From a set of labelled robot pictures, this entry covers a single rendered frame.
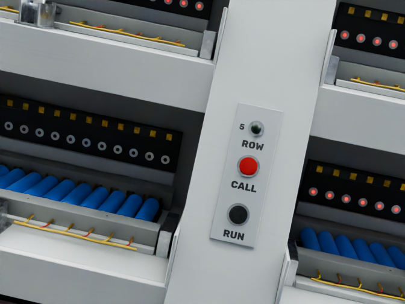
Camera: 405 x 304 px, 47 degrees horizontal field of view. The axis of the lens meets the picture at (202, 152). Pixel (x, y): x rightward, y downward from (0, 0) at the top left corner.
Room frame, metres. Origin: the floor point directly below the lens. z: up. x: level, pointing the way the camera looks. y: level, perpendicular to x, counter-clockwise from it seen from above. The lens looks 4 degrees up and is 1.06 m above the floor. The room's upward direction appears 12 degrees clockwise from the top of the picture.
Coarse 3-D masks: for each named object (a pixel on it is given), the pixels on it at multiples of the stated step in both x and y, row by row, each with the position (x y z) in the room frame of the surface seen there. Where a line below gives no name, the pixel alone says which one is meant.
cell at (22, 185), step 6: (30, 174) 0.55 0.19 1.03; (36, 174) 0.55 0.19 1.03; (18, 180) 0.53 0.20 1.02; (24, 180) 0.53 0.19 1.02; (30, 180) 0.54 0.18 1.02; (36, 180) 0.55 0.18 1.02; (12, 186) 0.50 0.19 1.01; (18, 186) 0.51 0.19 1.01; (24, 186) 0.52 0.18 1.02; (30, 186) 0.53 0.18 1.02
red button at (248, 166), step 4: (244, 160) 0.41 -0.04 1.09; (248, 160) 0.41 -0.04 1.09; (252, 160) 0.41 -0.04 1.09; (240, 164) 0.41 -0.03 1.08; (244, 164) 0.41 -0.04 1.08; (248, 164) 0.41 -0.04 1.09; (252, 164) 0.41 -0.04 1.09; (256, 164) 0.41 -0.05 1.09; (240, 168) 0.41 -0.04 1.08; (244, 168) 0.41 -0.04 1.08; (248, 168) 0.41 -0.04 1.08; (252, 168) 0.41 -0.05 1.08; (256, 168) 0.41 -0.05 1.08; (244, 172) 0.41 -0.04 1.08; (248, 172) 0.41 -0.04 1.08; (252, 172) 0.41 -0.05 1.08
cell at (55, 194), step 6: (66, 180) 0.55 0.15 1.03; (60, 186) 0.53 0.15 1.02; (66, 186) 0.54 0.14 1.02; (72, 186) 0.55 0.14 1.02; (48, 192) 0.51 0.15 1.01; (54, 192) 0.51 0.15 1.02; (60, 192) 0.52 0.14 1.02; (66, 192) 0.53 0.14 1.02; (48, 198) 0.50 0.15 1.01; (54, 198) 0.50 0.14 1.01; (60, 198) 0.52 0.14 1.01
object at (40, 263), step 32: (64, 160) 0.60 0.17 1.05; (96, 160) 0.59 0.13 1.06; (0, 256) 0.42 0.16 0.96; (32, 256) 0.42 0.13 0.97; (64, 256) 0.43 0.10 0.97; (96, 256) 0.44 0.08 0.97; (128, 256) 0.45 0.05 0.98; (160, 256) 0.46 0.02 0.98; (0, 288) 0.43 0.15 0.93; (32, 288) 0.43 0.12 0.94; (64, 288) 0.43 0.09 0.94; (96, 288) 0.42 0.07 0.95; (128, 288) 0.42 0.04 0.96; (160, 288) 0.42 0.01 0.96
